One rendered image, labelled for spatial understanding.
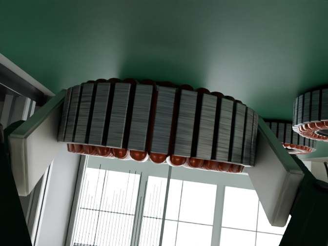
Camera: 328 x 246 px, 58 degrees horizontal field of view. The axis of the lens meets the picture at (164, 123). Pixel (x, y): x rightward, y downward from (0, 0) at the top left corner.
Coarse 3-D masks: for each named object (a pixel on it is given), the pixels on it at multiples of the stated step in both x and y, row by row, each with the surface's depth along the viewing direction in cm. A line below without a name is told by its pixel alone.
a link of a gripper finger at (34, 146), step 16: (64, 96) 17; (48, 112) 15; (32, 128) 13; (48, 128) 15; (16, 144) 12; (32, 144) 13; (48, 144) 15; (16, 160) 12; (32, 160) 13; (48, 160) 15; (16, 176) 13; (32, 176) 13
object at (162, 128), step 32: (96, 96) 13; (128, 96) 13; (160, 96) 12; (192, 96) 12; (224, 96) 14; (64, 128) 14; (96, 128) 13; (128, 128) 13; (160, 128) 12; (192, 128) 12; (224, 128) 13; (256, 128) 16; (160, 160) 13; (192, 160) 13; (224, 160) 13
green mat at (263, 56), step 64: (0, 0) 19; (64, 0) 18; (128, 0) 17; (192, 0) 16; (256, 0) 15; (320, 0) 15; (64, 64) 30; (128, 64) 28; (192, 64) 25; (256, 64) 24; (320, 64) 22
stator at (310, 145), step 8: (272, 128) 41; (280, 128) 41; (288, 128) 41; (280, 136) 41; (288, 136) 41; (296, 136) 41; (288, 144) 41; (296, 144) 41; (304, 144) 41; (312, 144) 42; (288, 152) 48; (296, 152) 46; (304, 152) 45
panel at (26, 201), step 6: (0, 102) 46; (0, 108) 46; (36, 108) 46; (0, 114) 46; (30, 192) 44; (24, 198) 44; (30, 198) 44; (24, 204) 44; (30, 204) 44; (24, 210) 44; (24, 216) 43
